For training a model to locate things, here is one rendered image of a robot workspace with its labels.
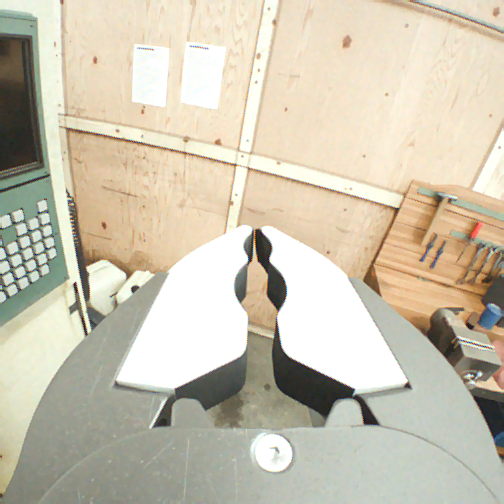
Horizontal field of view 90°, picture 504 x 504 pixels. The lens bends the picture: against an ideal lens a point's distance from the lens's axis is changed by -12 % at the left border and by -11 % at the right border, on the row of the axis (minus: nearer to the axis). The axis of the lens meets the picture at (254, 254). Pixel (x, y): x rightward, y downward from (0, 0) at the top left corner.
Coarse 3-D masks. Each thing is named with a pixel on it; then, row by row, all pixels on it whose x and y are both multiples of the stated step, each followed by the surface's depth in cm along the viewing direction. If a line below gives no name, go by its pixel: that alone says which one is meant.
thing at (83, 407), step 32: (160, 288) 8; (128, 320) 7; (96, 352) 6; (128, 352) 6; (64, 384) 5; (96, 384) 5; (64, 416) 5; (96, 416) 5; (128, 416) 5; (160, 416) 5; (32, 448) 4; (64, 448) 4; (32, 480) 4
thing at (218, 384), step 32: (192, 256) 10; (224, 256) 10; (192, 288) 8; (224, 288) 8; (160, 320) 7; (192, 320) 7; (224, 320) 7; (160, 352) 6; (192, 352) 6; (224, 352) 6; (128, 384) 6; (160, 384) 6; (192, 384) 6; (224, 384) 6
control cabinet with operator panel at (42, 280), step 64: (0, 0) 41; (0, 64) 45; (0, 128) 50; (0, 192) 54; (64, 192) 75; (0, 256) 58; (64, 256) 78; (0, 320) 62; (64, 320) 92; (0, 384) 71; (0, 448) 75
